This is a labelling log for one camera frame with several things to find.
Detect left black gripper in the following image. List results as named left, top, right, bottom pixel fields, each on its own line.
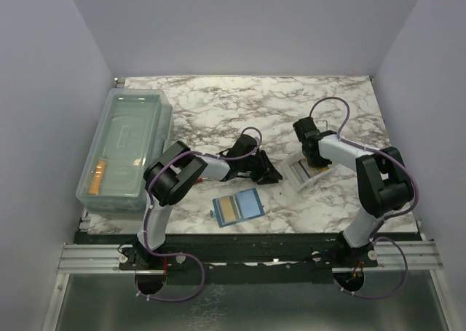
left=239, top=151, right=283, bottom=185

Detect credit cards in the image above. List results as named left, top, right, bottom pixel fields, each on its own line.
left=290, top=159, right=330, bottom=183

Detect clear acrylic card box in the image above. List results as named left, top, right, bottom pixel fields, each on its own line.
left=280, top=151, right=334, bottom=192

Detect teal leather card holder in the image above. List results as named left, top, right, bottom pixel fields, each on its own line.
left=210, top=188, right=265, bottom=228

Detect gold credit card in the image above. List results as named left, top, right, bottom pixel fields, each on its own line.
left=218, top=196, right=240, bottom=223

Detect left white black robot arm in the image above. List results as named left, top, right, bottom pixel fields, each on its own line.
left=136, top=133, right=283, bottom=269

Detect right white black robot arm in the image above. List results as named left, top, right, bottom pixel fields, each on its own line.
left=293, top=116, right=416, bottom=267

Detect clear plastic storage bin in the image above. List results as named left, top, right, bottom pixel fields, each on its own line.
left=76, top=88, right=173, bottom=218

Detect orange tool in bin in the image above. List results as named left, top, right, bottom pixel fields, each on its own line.
left=89, top=159, right=107, bottom=195

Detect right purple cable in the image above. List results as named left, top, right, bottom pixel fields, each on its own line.
left=309, top=97, right=422, bottom=299

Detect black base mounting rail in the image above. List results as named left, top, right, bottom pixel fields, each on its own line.
left=73, top=232, right=421, bottom=291

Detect aluminium extrusion rail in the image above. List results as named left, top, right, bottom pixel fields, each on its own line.
left=58, top=241, right=443, bottom=274

